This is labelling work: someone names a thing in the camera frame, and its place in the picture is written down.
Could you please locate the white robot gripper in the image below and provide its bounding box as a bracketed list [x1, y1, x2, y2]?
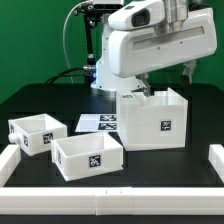
[108, 0, 217, 97]

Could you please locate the white drawer cabinet housing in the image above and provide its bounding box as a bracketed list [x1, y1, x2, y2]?
[116, 88, 188, 151]

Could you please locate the white drawer box with knob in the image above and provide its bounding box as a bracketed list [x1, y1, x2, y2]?
[8, 114, 67, 156]

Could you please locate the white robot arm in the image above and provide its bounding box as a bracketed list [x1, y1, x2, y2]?
[93, 0, 217, 93]

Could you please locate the white drawer box without knob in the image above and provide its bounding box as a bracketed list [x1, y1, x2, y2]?
[51, 132, 123, 181]

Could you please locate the black camera stand pole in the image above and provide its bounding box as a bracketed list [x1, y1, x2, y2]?
[83, 12, 98, 84]

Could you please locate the black cable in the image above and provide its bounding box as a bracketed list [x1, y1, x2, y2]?
[44, 65, 98, 84]

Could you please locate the white right fence rail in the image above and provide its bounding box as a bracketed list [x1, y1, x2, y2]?
[208, 144, 224, 183]

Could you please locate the white fence rail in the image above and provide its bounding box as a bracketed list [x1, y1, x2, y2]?
[0, 187, 224, 215]
[0, 144, 21, 187]
[208, 144, 224, 183]

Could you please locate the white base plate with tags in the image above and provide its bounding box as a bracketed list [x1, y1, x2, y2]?
[75, 114, 117, 132]

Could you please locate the black camera on stand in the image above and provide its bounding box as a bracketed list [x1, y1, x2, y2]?
[75, 0, 124, 20]

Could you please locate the grey cable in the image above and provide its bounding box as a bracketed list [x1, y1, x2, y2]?
[62, 0, 95, 84]

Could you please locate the white front fence rail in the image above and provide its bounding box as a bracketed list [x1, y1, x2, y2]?
[0, 187, 224, 215]

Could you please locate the white left fence rail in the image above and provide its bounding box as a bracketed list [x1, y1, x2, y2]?
[0, 144, 21, 187]

